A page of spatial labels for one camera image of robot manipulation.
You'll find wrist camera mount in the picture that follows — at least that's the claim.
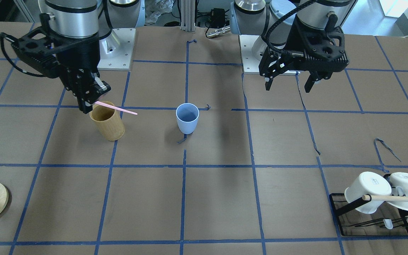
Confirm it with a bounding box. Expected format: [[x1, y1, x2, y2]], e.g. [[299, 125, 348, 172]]
[[284, 13, 350, 77], [11, 27, 61, 79]]

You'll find pink chopstick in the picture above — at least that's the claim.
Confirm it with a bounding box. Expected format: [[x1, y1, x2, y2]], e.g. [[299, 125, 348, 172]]
[[94, 101, 138, 115]]

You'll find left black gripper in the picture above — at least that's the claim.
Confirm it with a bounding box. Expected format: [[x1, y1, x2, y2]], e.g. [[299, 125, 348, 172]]
[[259, 47, 321, 93]]

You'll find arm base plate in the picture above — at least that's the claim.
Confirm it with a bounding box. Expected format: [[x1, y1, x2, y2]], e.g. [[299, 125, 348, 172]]
[[98, 28, 136, 71], [239, 35, 296, 75]]

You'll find bamboo cup holder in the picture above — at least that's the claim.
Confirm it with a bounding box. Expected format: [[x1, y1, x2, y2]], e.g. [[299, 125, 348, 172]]
[[90, 105, 126, 141]]

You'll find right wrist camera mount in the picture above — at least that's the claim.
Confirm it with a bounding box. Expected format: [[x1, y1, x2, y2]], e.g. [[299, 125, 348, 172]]
[[11, 27, 61, 79]]

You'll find aluminium frame post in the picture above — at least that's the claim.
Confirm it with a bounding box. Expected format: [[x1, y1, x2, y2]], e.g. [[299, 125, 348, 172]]
[[177, 0, 197, 33]]

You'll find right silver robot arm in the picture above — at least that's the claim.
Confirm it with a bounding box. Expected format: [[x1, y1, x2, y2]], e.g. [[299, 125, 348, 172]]
[[39, 0, 145, 114]]

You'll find black wire mug rack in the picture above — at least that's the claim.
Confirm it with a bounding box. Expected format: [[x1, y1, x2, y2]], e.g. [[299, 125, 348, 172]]
[[330, 173, 408, 236]]

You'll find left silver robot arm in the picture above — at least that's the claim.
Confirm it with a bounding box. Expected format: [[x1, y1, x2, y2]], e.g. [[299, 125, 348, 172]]
[[230, 0, 355, 92]]

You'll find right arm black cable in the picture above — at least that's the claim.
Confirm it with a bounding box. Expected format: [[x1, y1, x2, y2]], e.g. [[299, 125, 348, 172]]
[[0, 32, 45, 78]]

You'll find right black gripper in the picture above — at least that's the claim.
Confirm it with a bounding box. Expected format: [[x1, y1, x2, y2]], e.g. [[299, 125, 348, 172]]
[[59, 35, 111, 114]]

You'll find light blue plastic cup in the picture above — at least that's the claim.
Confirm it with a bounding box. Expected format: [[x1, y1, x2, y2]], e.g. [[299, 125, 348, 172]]
[[175, 103, 200, 135]]

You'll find black power adapter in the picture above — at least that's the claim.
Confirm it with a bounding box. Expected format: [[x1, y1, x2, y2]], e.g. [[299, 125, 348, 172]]
[[201, 8, 230, 29]]

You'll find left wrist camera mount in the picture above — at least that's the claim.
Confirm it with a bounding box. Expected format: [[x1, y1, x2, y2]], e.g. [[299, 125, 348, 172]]
[[284, 13, 350, 77]]

